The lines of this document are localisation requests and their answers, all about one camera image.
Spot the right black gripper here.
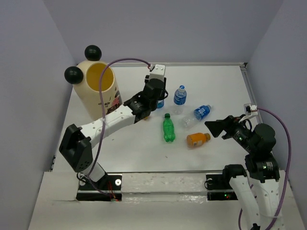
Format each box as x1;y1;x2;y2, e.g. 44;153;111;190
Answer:
204;113;256;152

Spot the green plastic bottle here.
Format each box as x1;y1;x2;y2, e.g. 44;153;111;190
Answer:
163;113;176;142

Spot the small blue label bottle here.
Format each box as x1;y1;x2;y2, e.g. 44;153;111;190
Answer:
157;100;164;109

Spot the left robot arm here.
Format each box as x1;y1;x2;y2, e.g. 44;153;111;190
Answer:
59;75;166;189

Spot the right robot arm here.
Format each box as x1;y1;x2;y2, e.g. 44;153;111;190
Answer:
204;115;285;230

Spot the cream cat bin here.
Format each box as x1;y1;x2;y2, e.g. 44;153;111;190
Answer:
64;45;122;120

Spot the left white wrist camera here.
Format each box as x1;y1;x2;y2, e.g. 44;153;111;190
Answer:
149;64;165;81

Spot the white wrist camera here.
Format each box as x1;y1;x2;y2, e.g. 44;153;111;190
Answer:
149;64;165;81
244;103;258;115

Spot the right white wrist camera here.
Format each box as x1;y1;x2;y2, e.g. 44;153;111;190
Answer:
244;103;258;115

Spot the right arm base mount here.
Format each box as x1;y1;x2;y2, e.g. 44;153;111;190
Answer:
204;174;237;201

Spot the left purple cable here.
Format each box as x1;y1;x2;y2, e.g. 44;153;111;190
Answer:
88;57;152;192

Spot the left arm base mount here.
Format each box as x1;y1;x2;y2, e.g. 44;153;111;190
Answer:
76;173;122;202

